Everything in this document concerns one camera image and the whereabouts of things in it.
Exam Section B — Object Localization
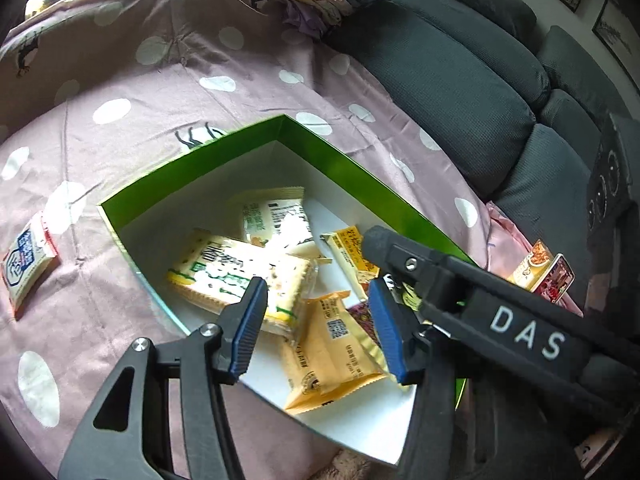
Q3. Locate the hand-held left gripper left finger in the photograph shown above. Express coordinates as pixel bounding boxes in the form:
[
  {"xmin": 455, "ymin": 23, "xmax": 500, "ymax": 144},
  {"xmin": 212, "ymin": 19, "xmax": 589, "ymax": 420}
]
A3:
[{"xmin": 57, "ymin": 276, "xmax": 269, "ymax": 480}]

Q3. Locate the green cardboard box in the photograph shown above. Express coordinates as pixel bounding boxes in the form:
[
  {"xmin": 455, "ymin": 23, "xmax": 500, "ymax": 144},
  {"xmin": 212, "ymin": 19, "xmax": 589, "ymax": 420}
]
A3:
[{"xmin": 96, "ymin": 114, "xmax": 476, "ymax": 466}]

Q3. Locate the pink polka-dot blanket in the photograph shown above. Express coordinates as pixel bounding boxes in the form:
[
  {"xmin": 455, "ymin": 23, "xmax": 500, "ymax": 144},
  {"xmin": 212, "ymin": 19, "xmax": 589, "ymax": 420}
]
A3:
[{"xmin": 0, "ymin": 0, "xmax": 493, "ymax": 480}]

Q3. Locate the orange snack packet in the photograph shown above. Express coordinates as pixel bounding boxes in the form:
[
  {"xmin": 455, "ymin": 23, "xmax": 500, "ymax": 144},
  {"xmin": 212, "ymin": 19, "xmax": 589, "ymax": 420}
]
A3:
[{"xmin": 280, "ymin": 290, "xmax": 388, "ymax": 416}]

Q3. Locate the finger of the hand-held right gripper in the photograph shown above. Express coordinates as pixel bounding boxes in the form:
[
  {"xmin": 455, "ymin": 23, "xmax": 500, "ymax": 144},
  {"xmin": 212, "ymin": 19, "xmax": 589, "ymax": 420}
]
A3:
[{"xmin": 361, "ymin": 225, "xmax": 481, "ymax": 331}]

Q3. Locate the pink cloth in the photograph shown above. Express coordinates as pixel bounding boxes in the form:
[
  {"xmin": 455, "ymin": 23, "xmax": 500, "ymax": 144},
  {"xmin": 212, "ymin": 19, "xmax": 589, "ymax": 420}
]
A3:
[{"xmin": 482, "ymin": 200, "xmax": 586, "ymax": 316}]

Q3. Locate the small yellow snack packet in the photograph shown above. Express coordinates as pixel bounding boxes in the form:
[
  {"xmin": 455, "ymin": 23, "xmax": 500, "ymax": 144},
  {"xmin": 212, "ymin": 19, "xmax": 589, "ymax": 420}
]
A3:
[{"xmin": 320, "ymin": 227, "xmax": 383, "ymax": 301}]

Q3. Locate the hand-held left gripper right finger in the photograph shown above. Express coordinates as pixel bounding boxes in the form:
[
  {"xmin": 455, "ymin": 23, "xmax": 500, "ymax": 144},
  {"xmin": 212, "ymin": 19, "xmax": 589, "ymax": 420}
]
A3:
[{"xmin": 367, "ymin": 276, "xmax": 463, "ymax": 480}]

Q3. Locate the small framed wall picture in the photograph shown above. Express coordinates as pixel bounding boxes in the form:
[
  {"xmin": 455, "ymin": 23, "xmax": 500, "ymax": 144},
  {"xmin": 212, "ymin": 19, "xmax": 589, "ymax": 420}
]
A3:
[{"xmin": 592, "ymin": 0, "xmax": 640, "ymax": 71}]

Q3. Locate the white and yellow snack packet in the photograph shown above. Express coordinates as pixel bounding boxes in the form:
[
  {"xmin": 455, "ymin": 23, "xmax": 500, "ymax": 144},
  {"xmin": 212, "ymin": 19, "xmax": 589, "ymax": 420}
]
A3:
[{"xmin": 227, "ymin": 186, "xmax": 321, "ymax": 256}]

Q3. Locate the green and yellow cracker packet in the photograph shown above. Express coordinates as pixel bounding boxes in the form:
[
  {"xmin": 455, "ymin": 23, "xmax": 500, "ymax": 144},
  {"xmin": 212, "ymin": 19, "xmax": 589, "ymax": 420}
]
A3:
[{"xmin": 166, "ymin": 229, "xmax": 318, "ymax": 336}]

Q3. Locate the beige fluffy rug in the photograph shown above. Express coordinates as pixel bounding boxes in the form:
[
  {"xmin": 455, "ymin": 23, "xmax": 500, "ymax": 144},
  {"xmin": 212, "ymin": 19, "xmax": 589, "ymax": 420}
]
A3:
[{"xmin": 310, "ymin": 447, "xmax": 401, "ymax": 480}]

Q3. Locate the dark red snack packet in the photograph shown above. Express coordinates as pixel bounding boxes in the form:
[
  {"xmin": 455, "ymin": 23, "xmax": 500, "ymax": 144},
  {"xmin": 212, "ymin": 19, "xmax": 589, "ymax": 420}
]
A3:
[{"xmin": 347, "ymin": 300, "xmax": 386, "ymax": 361}]

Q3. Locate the blue and white snack packet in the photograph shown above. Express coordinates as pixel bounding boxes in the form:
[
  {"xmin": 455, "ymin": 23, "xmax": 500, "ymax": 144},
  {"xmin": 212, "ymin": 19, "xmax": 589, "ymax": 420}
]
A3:
[{"xmin": 0, "ymin": 211, "xmax": 61, "ymax": 320}]

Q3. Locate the beige printed snack packet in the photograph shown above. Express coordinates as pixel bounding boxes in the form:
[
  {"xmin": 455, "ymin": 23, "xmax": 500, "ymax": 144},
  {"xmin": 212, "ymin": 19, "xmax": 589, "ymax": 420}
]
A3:
[{"xmin": 507, "ymin": 240, "xmax": 551, "ymax": 291}]

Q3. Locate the grey sofa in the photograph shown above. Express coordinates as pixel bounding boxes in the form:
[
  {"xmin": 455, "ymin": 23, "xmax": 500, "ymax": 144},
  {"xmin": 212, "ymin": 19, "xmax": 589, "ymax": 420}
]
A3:
[{"xmin": 325, "ymin": 0, "xmax": 640, "ymax": 311}]

